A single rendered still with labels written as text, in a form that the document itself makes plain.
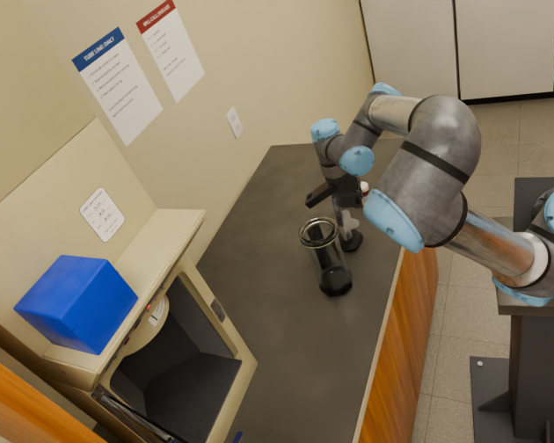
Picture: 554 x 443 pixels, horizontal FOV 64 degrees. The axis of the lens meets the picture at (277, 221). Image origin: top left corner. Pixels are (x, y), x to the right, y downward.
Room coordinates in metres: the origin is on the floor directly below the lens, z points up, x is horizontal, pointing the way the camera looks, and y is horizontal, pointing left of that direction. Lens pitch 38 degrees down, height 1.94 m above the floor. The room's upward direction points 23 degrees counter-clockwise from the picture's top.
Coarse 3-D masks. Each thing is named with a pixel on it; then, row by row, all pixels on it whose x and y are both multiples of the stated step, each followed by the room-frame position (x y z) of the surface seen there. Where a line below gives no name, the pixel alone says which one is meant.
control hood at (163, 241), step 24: (168, 216) 0.68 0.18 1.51; (192, 216) 0.65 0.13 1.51; (144, 240) 0.64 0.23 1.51; (168, 240) 0.61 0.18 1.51; (192, 240) 0.68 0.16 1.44; (120, 264) 0.60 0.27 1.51; (144, 264) 0.58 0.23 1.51; (168, 264) 0.55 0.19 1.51; (144, 288) 0.52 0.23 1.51; (120, 336) 0.45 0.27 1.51; (48, 360) 0.46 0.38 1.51; (72, 360) 0.44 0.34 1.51; (96, 360) 0.42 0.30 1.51; (96, 384) 0.45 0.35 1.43
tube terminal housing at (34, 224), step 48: (96, 144) 0.70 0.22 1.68; (48, 192) 0.61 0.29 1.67; (144, 192) 0.72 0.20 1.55; (0, 240) 0.53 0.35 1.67; (48, 240) 0.57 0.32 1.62; (96, 240) 0.61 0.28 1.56; (0, 288) 0.50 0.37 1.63; (192, 288) 0.72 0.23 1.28; (0, 336) 0.50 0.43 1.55; (240, 336) 0.72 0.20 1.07; (48, 384) 0.53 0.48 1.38; (240, 384) 0.66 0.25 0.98
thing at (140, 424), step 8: (104, 400) 0.45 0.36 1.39; (112, 400) 0.44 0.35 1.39; (112, 408) 0.45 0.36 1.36; (120, 408) 0.42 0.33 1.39; (128, 416) 0.40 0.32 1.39; (136, 416) 0.40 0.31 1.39; (136, 424) 0.40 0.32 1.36; (144, 424) 0.38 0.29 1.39; (144, 432) 0.42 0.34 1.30; (152, 432) 0.37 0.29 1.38; (160, 432) 0.36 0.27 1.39; (152, 440) 0.44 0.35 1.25; (160, 440) 0.37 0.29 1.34; (168, 440) 0.34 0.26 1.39; (176, 440) 0.33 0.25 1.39
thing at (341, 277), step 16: (304, 224) 0.91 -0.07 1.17; (320, 224) 0.91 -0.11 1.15; (336, 224) 0.86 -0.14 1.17; (304, 240) 0.85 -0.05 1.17; (320, 240) 0.83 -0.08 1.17; (336, 240) 0.84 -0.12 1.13; (320, 256) 0.83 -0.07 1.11; (336, 256) 0.83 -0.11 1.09; (320, 272) 0.84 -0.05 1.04; (336, 272) 0.83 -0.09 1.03; (336, 288) 0.83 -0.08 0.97
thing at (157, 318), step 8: (160, 304) 0.66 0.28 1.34; (168, 304) 0.67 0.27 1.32; (160, 312) 0.64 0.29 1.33; (152, 320) 0.62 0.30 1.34; (160, 320) 0.63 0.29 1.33; (144, 328) 0.61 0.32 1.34; (152, 328) 0.61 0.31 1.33; (160, 328) 0.62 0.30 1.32; (144, 336) 0.60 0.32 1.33; (152, 336) 0.60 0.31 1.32; (136, 344) 0.59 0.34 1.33; (144, 344) 0.59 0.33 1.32; (128, 352) 0.59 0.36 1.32
